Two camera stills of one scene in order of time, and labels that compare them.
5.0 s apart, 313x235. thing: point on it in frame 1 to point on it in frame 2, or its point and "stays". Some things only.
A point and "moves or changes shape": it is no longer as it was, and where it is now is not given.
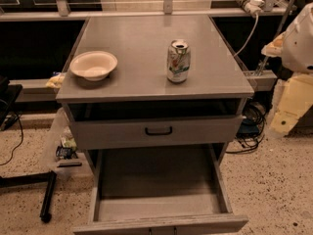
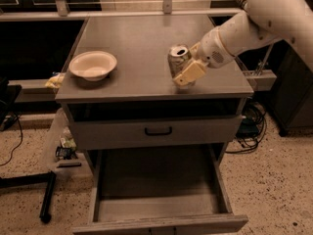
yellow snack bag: [55, 81] stays
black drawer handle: [157, 134] stays
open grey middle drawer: [160, 191] stays
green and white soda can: [178, 61] moves or changes shape
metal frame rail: [42, 15] stays
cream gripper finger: [296, 99] to [212, 51]
